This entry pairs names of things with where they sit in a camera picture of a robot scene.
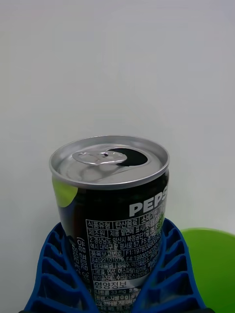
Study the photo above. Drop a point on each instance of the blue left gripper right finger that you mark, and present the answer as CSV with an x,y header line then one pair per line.
x,y
171,271

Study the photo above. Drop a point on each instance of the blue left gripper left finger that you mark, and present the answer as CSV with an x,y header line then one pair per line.
x,y
57,276

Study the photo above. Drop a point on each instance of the black drink can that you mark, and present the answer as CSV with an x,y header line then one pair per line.
x,y
110,207

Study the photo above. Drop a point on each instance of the green plastic bin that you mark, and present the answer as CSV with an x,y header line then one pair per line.
x,y
210,266

